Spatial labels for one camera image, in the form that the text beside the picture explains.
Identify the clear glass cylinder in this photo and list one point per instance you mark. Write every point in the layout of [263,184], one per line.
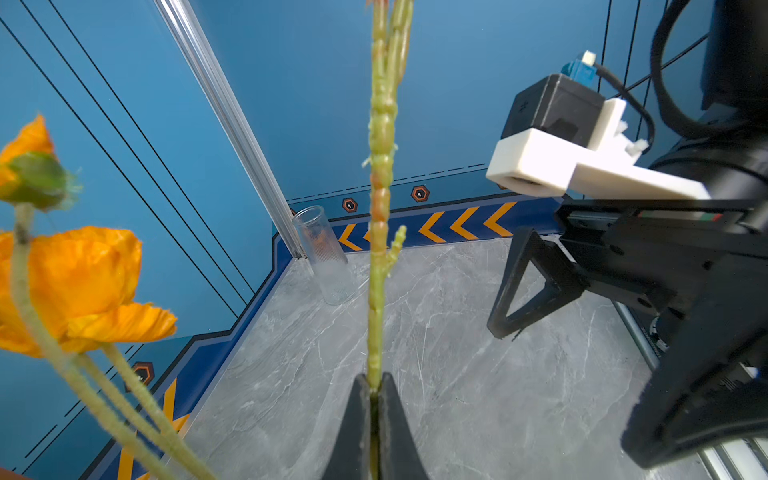
[329,264]

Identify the pink rose flower stem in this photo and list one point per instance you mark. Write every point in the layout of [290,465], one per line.
[391,32]

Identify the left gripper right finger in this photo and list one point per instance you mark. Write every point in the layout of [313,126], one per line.
[398,457]

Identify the orange poppy flower stem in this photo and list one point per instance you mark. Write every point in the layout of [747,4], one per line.
[69,298]

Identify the right aluminium corner post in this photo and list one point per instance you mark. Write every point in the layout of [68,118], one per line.
[197,51]

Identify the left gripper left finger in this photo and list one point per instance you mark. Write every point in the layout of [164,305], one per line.
[350,456]

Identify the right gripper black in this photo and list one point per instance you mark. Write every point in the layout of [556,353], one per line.
[700,269]

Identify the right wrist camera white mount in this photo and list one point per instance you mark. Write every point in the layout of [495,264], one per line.
[582,130]

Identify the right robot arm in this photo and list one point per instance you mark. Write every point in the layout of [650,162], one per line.
[729,158]

